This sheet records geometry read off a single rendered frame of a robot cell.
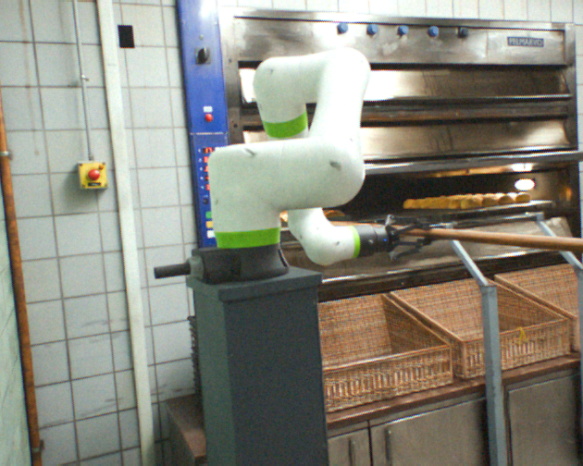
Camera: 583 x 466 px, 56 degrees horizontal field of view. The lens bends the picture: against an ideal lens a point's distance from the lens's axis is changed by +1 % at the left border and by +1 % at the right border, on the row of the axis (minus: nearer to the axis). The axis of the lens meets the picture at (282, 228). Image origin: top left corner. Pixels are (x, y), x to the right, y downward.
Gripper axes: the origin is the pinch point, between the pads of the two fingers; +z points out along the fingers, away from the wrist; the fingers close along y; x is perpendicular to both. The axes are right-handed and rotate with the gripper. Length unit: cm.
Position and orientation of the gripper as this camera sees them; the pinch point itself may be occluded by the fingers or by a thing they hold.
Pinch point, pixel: (429, 233)
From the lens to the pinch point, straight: 167.6
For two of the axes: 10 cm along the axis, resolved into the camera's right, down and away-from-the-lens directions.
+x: 3.6, 0.4, -9.3
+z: 9.3, -0.9, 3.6
